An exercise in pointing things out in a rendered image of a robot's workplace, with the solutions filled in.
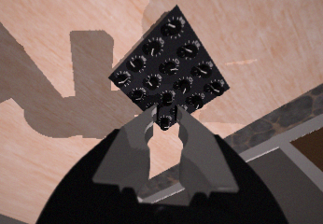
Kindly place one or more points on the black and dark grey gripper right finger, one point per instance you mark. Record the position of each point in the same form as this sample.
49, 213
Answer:
209, 165

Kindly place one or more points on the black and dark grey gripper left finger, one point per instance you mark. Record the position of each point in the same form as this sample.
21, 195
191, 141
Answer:
121, 159

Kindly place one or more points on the black knob box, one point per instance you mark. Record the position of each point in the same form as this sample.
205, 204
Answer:
170, 67

